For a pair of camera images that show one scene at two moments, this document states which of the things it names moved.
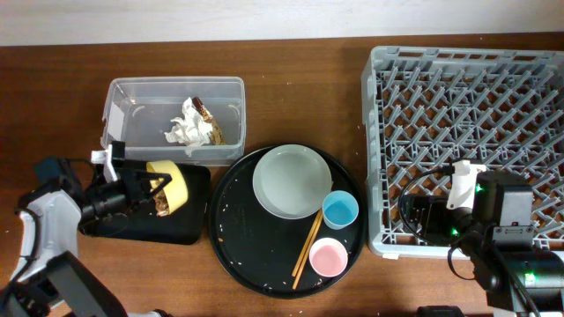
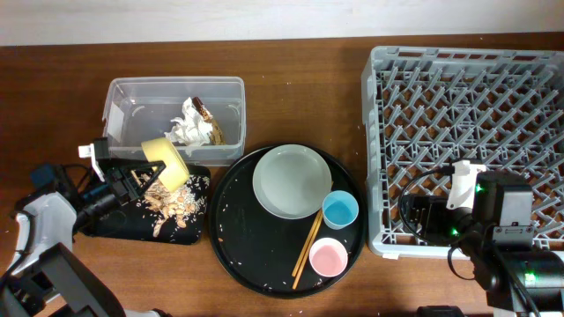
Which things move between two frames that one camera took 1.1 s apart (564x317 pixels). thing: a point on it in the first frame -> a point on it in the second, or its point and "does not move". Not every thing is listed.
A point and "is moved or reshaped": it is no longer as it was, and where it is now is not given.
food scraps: x=161 y=203 is moved or reshaped
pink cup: x=328 y=257 does not move
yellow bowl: x=176 y=191 -> x=175 y=173
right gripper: x=434 y=205 does not move
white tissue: x=192 y=130 does not move
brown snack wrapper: x=217 y=135 does not move
